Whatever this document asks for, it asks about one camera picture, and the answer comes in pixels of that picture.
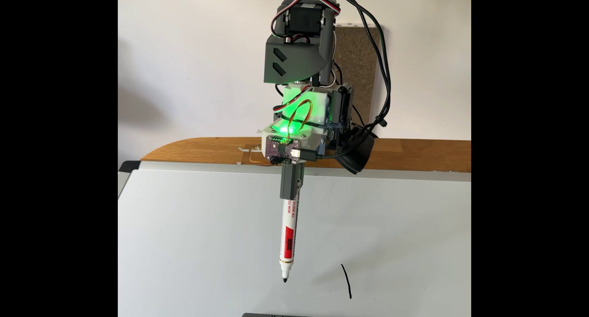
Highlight whiteboard marker pen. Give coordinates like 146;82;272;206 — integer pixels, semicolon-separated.
279;179;302;284

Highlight small circuit board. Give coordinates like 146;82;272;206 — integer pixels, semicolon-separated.
265;137;302;165

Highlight brown cardboard panel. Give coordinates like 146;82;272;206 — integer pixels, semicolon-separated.
333;24;384;127

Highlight orange jumper wires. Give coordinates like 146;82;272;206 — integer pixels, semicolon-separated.
287;98;314;130

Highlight long black cable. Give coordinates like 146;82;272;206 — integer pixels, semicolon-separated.
301;0;393;162

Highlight red white black servo wire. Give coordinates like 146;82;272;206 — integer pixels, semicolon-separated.
271;0;342;38

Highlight whiteboard with silver frame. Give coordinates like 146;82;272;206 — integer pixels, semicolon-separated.
118;161;472;317

